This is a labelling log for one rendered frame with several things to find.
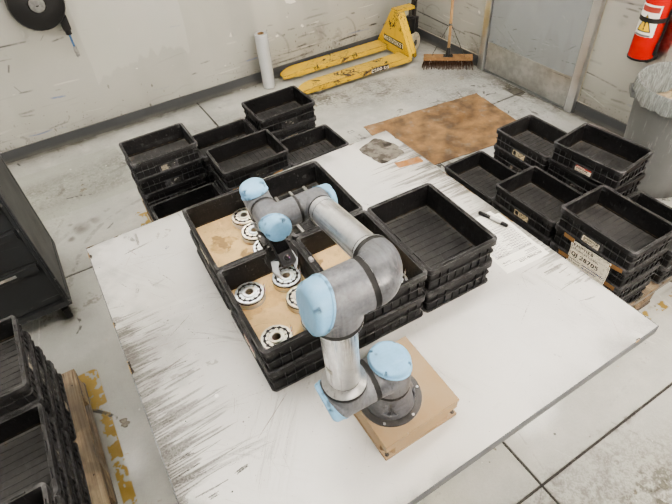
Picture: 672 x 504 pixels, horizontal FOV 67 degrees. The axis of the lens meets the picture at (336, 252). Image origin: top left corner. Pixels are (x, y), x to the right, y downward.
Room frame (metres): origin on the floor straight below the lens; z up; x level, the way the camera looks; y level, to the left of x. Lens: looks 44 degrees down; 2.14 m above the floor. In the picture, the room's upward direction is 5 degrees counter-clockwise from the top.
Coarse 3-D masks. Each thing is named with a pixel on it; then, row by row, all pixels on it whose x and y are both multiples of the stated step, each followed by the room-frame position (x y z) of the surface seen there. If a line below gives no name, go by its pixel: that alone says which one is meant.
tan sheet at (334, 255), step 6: (336, 246) 1.39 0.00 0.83; (318, 252) 1.36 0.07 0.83; (324, 252) 1.36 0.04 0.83; (330, 252) 1.36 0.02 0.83; (336, 252) 1.36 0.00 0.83; (342, 252) 1.35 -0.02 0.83; (318, 258) 1.33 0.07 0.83; (324, 258) 1.33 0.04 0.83; (330, 258) 1.33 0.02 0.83; (336, 258) 1.32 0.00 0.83; (342, 258) 1.32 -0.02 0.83; (348, 258) 1.32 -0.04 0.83; (324, 264) 1.30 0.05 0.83; (330, 264) 1.29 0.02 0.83; (336, 264) 1.29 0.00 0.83
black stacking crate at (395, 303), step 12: (360, 216) 1.45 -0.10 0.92; (372, 228) 1.40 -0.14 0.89; (312, 240) 1.36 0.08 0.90; (324, 240) 1.38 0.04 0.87; (312, 252) 1.36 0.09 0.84; (408, 264) 1.20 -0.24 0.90; (408, 276) 1.19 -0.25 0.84; (408, 288) 1.09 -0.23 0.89; (420, 288) 1.12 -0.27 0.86; (396, 300) 1.06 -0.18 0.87; (408, 300) 1.09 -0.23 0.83; (372, 312) 1.02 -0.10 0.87; (384, 312) 1.05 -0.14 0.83
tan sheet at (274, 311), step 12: (264, 276) 1.26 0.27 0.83; (276, 300) 1.14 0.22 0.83; (252, 312) 1.10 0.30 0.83; (264, 312) 1.10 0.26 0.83; (276, 312) 1.09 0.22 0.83; (288, 312) 1.09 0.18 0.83; (252, 324) 1.05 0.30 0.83; (264, 324) 1.04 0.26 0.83; (276, 324) 1.04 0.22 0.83; (288, 324) 1.04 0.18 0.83; (300, 324) 1.03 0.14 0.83
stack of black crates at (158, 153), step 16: (176, 128) 2.86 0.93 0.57; (128, 144) 2.72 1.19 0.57; (144, 144) 2.76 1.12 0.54; (160, 144) 2.80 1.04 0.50; (176, 144) 2.81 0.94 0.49; (192, 144) 2.61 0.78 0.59; (128, 160) 2.50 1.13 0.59; (144, 160) 2.49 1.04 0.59; (160, 160) 2.53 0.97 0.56; (176, 160) 2.56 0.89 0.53; (192, 160) 2.61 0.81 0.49; (144, 176) 2.47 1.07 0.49; (160, 176) 2.50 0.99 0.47; (176, 176) 2.55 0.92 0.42; (192, 176) 2.60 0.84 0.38; (144, 192) 2.46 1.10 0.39; (160, 192) 2.49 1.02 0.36; (176, 192) 2.54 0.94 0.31
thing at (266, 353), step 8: (256, 256) 1.27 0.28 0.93; (304, 256) 1.26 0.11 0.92; (240, 264) 1.24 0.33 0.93; (312, 264) 1.20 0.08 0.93; (224, 280) 1.17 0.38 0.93; (224, 288) 1.14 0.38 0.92; (232, 296) 1.09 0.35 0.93; (240, 312) 1.02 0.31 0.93; (248, 328) 0.96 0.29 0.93; (256, 336) 0.92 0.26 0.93; (296, 336) 0.91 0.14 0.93; (304, 336) 0.91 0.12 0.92; (256, 344) 0.89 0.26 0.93; (280, 344) 0.89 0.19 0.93; (288, 344) 0.89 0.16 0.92; (264, 352) 0.86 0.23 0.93; (272, 352) 0.87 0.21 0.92
